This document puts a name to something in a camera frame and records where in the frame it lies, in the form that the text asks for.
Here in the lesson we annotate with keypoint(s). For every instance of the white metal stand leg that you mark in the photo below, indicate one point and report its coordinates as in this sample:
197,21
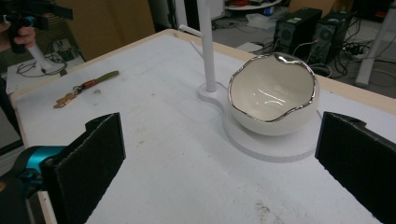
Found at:
375,46

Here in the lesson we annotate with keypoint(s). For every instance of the white post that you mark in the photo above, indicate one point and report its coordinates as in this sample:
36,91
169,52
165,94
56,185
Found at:
39,57

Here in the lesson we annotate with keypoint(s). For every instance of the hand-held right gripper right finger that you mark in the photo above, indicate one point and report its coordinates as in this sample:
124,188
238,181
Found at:
358,155

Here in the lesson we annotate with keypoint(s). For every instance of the white bowl with silver rim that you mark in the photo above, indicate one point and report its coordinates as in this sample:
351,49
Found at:
271,93

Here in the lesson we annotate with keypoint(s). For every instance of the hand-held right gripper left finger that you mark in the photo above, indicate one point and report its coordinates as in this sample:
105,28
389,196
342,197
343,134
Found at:
84,168

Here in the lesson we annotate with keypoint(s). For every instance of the black computer tower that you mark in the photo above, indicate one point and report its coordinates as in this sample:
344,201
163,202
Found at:
294,29
331,37

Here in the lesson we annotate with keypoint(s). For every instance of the brown board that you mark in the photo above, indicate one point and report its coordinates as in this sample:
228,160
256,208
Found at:
106,25

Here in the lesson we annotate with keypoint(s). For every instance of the white tree-shaped stand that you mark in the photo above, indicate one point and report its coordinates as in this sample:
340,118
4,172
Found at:
208,46

